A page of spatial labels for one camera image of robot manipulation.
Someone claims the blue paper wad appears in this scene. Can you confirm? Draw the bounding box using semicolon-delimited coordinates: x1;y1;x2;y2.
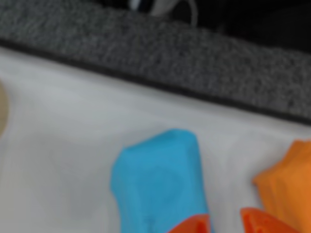
110;128;216;233

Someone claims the grey foam border strip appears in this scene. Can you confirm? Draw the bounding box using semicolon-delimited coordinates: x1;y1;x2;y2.
0;0;311;127

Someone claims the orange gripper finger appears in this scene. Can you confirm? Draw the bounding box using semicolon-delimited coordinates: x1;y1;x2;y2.
167;213;211;233
240;207;302;233

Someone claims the paper cup orange bin tag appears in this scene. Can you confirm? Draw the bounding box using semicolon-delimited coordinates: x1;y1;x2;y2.
0;80;9;136

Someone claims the orange paper wad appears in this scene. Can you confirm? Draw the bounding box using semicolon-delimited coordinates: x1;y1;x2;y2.
252;138;311;233

